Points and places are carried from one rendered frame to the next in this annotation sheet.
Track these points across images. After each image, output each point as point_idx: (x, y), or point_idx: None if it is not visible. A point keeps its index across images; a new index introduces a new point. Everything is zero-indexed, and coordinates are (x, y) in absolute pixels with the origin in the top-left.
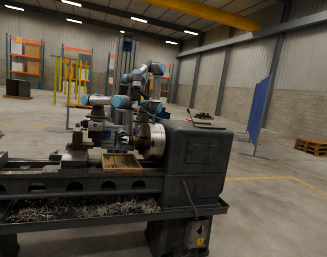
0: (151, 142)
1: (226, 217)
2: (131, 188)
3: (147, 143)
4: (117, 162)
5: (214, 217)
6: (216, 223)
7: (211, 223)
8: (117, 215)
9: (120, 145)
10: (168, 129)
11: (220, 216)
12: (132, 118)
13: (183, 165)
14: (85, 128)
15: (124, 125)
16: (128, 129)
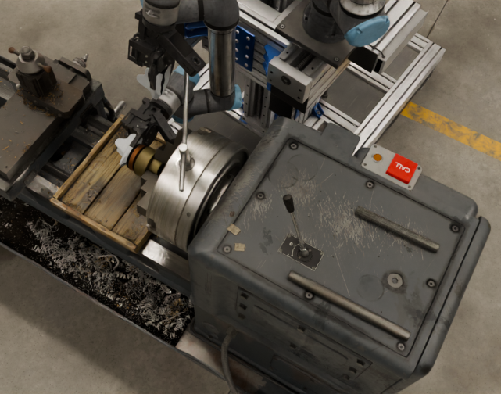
0: (149, 219)
1: None
2: (132, 253)
3: (144, 213)
4: (122, 177)
5: (470, 367)
6: (454, 384)
7: (439, 375)
8: (74, 288)
9: (173, 115)
10: (213, 209)
11: (494, 375)
12: (227, 51)
13: (234, 312)
14: (44, 68)
15: (282, 4)
16: (212, 77)
